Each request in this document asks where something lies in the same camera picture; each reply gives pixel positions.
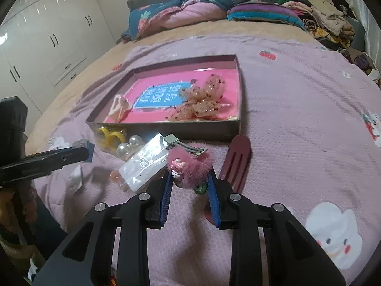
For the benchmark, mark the white wardrobe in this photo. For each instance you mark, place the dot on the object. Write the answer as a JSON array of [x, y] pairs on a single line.
[[59, 35]]

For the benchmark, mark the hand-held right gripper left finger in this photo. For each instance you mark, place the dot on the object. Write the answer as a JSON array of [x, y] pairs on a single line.
[[165, 198]]

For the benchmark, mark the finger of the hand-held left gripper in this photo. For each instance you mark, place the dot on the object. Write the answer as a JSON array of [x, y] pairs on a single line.
[[59, 158]]

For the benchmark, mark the white curtain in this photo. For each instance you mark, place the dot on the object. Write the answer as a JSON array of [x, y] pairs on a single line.
[[369, 20]]

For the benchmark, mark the dark shallow box pink lining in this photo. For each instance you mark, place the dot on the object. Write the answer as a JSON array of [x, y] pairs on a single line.
[[178, 131]]

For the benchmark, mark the clear earring packet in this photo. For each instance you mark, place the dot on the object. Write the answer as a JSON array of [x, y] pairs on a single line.
[[143, 163]]

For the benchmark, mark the striped folded blanket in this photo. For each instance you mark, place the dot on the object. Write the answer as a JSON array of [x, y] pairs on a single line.
[[265, 13]]

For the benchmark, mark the maroon hair claw clip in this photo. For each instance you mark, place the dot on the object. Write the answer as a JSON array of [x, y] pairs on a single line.
[[235, 161]]

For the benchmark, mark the orange spotted hair clip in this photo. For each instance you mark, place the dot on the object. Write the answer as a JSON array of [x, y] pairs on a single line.
[[205, 95]]

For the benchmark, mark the pile of clothes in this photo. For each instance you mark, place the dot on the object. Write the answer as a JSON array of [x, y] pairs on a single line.
[[324, 18]]

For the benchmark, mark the beige hair claw clip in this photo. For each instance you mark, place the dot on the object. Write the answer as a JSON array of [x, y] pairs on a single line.
[[119, 107]]

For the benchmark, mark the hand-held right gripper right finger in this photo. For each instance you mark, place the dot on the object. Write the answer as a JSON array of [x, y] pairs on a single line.
[[212, 199]]

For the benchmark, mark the person's left hand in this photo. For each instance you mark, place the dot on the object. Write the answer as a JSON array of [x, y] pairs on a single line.
[[29, 207]]

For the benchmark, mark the lilac printed blanket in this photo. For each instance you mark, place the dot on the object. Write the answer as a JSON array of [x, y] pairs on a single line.
[[297, 110]]

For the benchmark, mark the blue floral pink quilt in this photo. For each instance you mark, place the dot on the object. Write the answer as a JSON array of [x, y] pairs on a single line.
[[184, 15]]

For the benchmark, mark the pink fuzzy hair clip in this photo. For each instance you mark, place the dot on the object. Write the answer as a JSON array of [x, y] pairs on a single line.
[[190, 166]]

